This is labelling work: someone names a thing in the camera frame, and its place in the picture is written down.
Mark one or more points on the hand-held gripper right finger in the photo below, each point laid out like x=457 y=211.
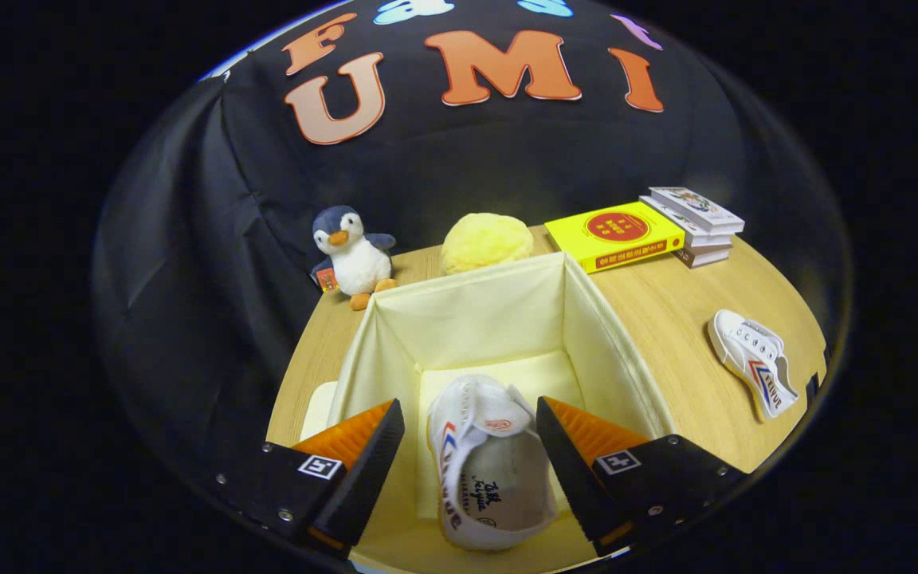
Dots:
x=566 y=478

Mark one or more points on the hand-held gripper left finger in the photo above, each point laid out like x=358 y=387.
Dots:
x=367 y=478

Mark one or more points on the white canvas shoe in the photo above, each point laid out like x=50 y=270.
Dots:
x=746 y=351
x=491 y=478

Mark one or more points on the beige fabric storage box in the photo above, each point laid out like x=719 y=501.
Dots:
x=467 y=319

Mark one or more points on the penguin plush toy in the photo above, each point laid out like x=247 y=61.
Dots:
x=359 y=267

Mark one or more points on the yellow book with red circle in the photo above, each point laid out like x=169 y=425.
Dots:
x=570 y=231

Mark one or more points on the yellow plush ball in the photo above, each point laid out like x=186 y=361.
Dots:
x=487 y=243

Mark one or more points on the brown edged book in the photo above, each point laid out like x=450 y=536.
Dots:
x=706 y=257

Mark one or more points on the small dark table edge clamp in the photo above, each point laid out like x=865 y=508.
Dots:
x=812 y=387

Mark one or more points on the white cover book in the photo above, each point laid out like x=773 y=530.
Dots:
x=686 y=227

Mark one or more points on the black backdrop cloth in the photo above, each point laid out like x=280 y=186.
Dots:
x=467 y=159

